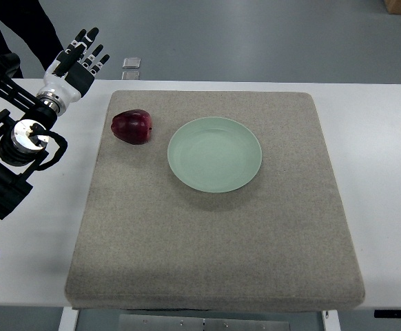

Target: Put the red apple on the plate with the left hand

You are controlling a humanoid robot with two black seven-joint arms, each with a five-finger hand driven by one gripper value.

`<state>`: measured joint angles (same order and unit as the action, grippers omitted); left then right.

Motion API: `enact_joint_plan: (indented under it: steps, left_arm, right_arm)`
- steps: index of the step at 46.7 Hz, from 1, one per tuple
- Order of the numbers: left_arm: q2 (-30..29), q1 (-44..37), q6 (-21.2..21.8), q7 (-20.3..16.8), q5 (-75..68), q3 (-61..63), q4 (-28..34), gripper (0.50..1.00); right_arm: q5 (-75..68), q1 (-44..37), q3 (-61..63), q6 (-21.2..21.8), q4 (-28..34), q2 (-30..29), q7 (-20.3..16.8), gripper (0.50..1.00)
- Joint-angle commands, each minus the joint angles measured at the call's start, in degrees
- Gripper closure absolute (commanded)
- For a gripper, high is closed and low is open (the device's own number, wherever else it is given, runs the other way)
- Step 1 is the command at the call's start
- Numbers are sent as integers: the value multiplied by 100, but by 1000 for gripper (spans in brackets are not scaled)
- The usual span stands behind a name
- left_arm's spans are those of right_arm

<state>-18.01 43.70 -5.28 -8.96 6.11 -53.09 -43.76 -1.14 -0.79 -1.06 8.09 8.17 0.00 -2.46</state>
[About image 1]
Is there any white table leg frame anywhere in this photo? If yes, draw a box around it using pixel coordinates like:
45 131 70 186
58 307 79 331

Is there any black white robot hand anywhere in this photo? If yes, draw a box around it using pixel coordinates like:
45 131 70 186
37 27 110 108

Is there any light green plate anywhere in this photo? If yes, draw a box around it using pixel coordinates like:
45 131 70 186
167 117 263 193

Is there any red apple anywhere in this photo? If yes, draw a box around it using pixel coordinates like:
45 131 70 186
110 109 152 145

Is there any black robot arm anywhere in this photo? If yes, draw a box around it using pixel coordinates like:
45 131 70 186
0 53 68 220

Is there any person in dark trousers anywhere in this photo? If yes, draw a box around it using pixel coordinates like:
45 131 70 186
0 1 63 70

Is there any black table control panel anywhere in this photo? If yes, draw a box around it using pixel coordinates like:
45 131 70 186
373 310 401 319

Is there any lower floor socket plate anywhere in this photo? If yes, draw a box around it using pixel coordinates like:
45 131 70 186
121 70 140 80

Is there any beige fabric cushion mat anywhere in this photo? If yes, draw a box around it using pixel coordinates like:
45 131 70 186
65 90 365 312

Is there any metal bracket under table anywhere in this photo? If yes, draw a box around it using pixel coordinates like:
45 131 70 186
118 314 291 331

